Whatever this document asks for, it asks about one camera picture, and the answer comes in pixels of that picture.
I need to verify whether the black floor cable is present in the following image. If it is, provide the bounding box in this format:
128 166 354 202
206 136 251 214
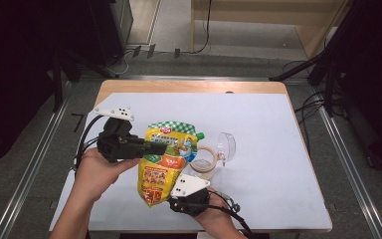
282 59 310 75
293 90 326 155

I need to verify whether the person's left hand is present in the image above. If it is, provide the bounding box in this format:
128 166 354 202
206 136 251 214
74 147 141 202

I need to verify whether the right hand-held gripper black cable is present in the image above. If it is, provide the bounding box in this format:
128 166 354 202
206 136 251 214
208 190 257 239

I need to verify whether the dark curtain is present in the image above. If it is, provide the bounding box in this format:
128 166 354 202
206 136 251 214
0 0 93 174
327 0 382 174

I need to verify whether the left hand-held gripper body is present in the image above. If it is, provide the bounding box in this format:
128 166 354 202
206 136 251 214
93 106 147 163

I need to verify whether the black metal stand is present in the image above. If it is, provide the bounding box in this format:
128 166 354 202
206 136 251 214
268 0 357 118
50 49 114 113

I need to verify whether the light wooden shelf unit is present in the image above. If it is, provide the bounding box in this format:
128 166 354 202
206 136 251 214
190 0 350 60

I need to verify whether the yellow green refill pouch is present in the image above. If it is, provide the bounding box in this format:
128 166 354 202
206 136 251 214
137 120 206 208

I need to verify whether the hanging black cable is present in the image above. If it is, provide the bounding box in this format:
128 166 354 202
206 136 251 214
182 0 213 55

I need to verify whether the aluminium floor rail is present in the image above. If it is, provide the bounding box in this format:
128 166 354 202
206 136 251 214
0 99 72 239
79 74 312 83
317 105 382 239

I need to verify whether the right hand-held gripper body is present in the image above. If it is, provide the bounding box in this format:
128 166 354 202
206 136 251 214
168 173 211 217

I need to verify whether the white table mat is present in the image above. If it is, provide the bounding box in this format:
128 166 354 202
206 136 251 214
49 92 333 232

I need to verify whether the black cabinet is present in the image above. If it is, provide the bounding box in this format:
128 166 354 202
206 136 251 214
59 0 134 68

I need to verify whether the hand-held gripper black cable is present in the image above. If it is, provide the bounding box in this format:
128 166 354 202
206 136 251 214
208 190 257 239
74 114 105 171

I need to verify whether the person's right hand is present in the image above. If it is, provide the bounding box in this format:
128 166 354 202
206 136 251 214
193 187 238 234

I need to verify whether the white floor cable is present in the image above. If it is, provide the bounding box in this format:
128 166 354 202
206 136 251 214
107 49 137 76

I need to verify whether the left hand-held gripper black cable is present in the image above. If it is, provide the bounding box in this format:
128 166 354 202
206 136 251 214
74 114 105 171

